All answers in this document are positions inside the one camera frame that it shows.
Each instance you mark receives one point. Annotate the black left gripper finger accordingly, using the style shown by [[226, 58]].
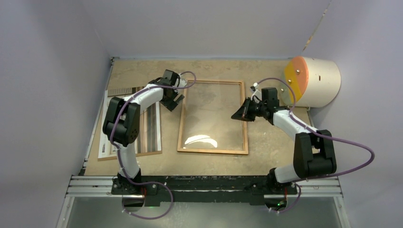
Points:
[[169, 105], [179, 98]]

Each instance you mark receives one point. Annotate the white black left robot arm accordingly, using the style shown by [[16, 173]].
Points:
[[122, 121]]

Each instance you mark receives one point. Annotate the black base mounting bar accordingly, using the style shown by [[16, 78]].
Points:
[[205, 189]]

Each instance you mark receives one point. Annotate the wooden picture frame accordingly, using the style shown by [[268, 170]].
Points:
[[214, 151]]

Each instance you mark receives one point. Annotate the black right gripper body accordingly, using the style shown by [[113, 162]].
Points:
[[259, 108]]

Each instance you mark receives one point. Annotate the aluminium rail frame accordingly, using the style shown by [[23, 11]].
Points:
[[100, 186]]

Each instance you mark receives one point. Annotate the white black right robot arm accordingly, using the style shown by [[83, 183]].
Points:
[[314, 153]]

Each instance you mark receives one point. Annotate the cream cylinder with coloured lid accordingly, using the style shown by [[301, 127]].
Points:
[[311, 82]]

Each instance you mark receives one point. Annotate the glossy photo print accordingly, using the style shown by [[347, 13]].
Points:
[[149, 139]]

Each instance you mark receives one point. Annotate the clear acrylic sheet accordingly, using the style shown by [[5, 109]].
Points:
[[214, 113]]

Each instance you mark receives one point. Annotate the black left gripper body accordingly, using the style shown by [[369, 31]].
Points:
[[173, 94]]

